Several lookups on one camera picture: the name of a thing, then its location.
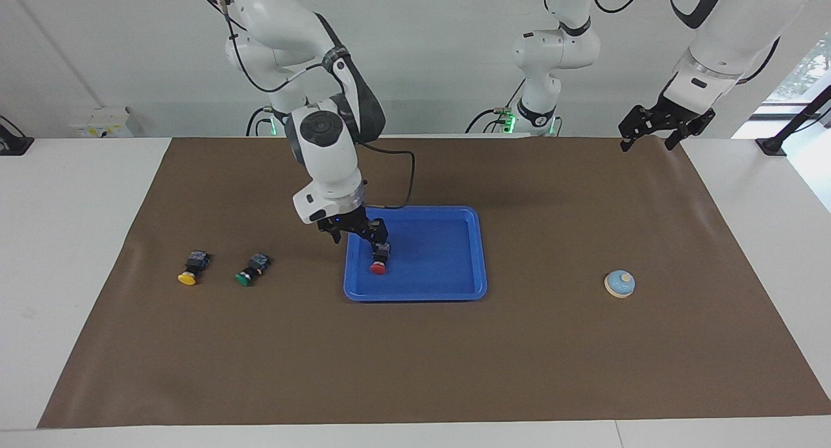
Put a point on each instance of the white electrical wall box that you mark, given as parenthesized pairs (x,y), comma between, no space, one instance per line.
(97,126)

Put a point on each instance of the black table clamp mount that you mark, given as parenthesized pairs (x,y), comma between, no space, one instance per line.
(13,146)

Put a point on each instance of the yellow push button switch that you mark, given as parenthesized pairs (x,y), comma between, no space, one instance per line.
(187,278)

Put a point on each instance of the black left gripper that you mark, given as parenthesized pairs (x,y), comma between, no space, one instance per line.
(678,113)

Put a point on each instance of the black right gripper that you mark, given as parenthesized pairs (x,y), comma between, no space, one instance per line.
(344,219)

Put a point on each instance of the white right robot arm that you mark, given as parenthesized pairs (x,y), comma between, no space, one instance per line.
(324,156)

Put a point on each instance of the brown table mat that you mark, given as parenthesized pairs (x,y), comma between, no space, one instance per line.
(454,357)

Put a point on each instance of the light blue service bell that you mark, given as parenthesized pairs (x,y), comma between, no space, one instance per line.
(620,284)

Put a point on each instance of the red push button switch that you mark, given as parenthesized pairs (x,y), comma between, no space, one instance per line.
(378,268)

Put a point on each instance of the blue plastic tray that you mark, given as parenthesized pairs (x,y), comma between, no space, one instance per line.
(435,266)

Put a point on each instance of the glass window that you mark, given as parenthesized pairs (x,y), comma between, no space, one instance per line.
(811,65)

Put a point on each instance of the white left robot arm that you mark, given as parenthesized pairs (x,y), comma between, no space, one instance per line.
(727,39)

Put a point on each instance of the black angled camera stand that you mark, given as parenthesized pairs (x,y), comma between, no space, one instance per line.
(772,146)

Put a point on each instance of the green push button switch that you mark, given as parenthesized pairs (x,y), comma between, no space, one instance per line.
(244,279)

